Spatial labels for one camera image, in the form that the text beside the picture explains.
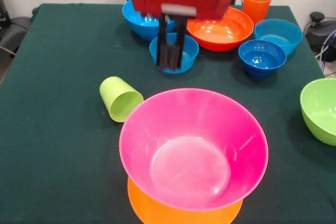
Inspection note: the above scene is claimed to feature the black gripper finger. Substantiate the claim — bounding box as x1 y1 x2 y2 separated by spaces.
156 14 172 69
167 16 188 71

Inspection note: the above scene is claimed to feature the large pink bowl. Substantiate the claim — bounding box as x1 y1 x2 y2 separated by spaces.
119 88 269 211

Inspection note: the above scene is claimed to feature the large light orange bowl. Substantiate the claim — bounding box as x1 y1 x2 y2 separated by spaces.
128 176 244 224

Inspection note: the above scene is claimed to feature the small light blue bowl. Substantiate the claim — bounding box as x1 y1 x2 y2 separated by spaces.
254 18 304 56
149 33 200 74

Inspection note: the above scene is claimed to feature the medium blue bowl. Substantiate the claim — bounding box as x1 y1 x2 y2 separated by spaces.
121 0 177 41

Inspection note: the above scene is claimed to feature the shallow red-orange bowl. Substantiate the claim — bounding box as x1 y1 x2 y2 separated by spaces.
186 6 255 52

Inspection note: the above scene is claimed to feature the light green cup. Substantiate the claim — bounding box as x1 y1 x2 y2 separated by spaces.
99 76 145 123

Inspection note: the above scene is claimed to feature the red-orange cup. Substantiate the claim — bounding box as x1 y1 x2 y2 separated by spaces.
243 0 273 27

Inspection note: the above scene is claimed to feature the small dark blue bowl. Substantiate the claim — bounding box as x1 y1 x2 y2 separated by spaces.
238 39 287 79

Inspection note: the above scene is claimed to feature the dark green tablecloth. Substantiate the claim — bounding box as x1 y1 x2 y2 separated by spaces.
0 3 336 224

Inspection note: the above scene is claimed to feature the dark grey chair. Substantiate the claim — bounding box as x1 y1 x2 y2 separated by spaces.
0 16 34 51

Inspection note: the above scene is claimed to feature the light green bowl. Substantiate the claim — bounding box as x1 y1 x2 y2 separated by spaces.
300 78 336 147

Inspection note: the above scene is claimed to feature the tangle of floor cables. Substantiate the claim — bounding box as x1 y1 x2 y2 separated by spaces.
314 30 336 63

